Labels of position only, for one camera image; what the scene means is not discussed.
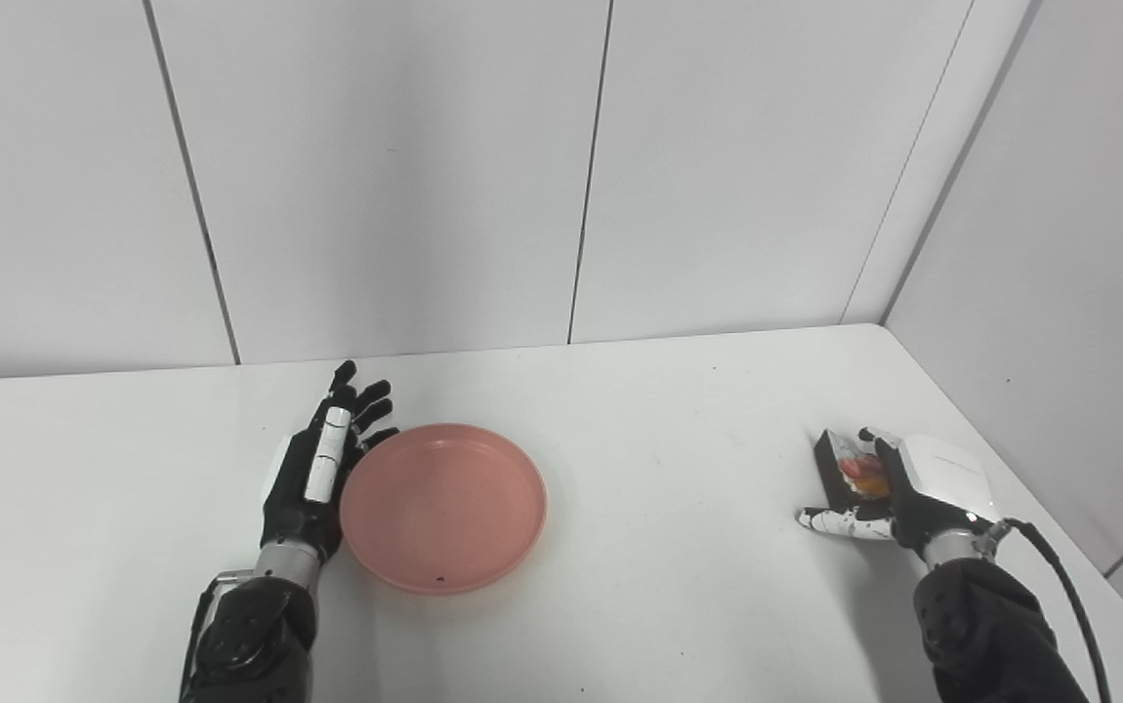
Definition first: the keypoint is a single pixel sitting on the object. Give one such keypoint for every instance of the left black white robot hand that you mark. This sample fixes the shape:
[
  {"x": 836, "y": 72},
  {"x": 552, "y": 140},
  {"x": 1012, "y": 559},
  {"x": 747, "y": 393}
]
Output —
[{"x": 312, "y": 478}]

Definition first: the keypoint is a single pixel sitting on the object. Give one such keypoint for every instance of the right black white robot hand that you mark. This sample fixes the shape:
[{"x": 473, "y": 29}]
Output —
[{"x": 928, "y": 488}]

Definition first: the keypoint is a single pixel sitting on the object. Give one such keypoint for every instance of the chocolate cake slice with fruit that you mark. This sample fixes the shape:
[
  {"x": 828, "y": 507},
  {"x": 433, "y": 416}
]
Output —
[{"x": 843, "y": 469}]

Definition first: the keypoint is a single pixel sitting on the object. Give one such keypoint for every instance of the pink round plate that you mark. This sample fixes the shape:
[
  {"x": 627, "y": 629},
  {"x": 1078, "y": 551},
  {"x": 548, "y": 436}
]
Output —
[{"x": 442, "y": 508}]

